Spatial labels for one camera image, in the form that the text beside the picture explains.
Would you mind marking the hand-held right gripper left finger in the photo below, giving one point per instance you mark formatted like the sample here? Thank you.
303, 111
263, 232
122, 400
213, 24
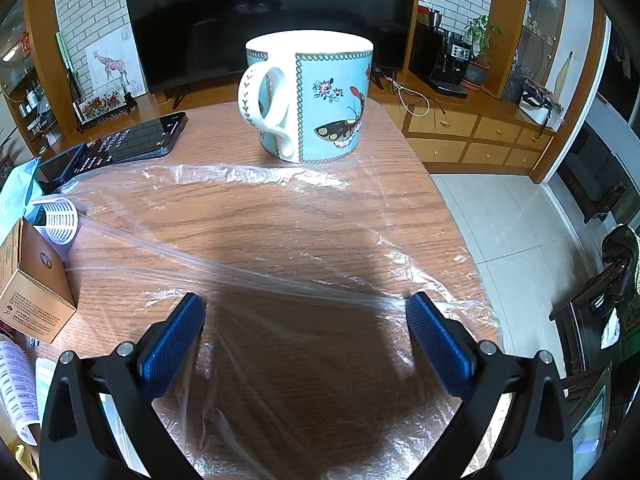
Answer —
172, 340

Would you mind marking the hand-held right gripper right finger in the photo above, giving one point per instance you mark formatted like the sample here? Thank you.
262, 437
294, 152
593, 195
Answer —
440, 342

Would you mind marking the brown cardboard box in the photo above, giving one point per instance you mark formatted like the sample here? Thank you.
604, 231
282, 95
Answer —
35, 285

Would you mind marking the clear plastic table sheet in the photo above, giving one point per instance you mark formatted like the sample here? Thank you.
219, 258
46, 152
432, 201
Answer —
310, 260

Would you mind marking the white printed leaflet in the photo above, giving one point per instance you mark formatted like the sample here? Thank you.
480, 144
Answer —
17, 390

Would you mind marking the small purple hair roller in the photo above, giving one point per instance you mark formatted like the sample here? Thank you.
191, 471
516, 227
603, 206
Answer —
60, 220

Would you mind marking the dark tablet with blue case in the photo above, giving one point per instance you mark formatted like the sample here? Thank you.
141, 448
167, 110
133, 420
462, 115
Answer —
60, 165

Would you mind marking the wooden drawer sideboard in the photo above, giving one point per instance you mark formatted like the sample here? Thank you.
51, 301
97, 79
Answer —
465, 135

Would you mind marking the light blue packet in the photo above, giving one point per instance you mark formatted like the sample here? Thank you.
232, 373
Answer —
17, 185

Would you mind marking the framed red flower picture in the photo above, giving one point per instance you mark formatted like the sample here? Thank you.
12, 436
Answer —
100, 107

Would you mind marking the blue butterfly ceramic mug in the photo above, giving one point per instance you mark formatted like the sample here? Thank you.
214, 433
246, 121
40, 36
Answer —
325, 110

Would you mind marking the giraffe drawing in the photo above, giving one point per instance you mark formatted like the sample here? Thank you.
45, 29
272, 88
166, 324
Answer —
110, 65

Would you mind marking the black coffee machine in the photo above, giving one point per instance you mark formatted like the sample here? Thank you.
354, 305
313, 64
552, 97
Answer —
452, 60

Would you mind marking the green potted plant blue pot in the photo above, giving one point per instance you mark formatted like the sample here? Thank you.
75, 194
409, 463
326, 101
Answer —
480, 50

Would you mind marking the wooden glass display cabinet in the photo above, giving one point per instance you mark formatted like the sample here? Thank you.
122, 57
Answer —
22, 85

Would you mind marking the green rod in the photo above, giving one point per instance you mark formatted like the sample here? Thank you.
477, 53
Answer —
64, 52

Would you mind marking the black flat television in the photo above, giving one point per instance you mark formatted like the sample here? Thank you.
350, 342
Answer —
200, 20

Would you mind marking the tall wooden glass cabinet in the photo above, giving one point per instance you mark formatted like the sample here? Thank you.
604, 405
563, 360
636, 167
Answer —
530, 25

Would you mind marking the white feather wall picture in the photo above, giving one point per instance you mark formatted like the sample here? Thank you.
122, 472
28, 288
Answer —
561, 67

